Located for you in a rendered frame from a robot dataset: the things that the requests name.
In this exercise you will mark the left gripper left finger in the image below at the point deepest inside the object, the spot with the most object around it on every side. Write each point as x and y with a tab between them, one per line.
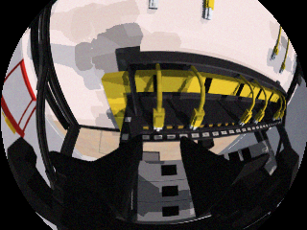
112	175

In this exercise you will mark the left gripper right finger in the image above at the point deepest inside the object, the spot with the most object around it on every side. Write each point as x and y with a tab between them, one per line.
210	177

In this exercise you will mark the black rack frame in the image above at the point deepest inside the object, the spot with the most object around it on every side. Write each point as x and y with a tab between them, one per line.
162	185

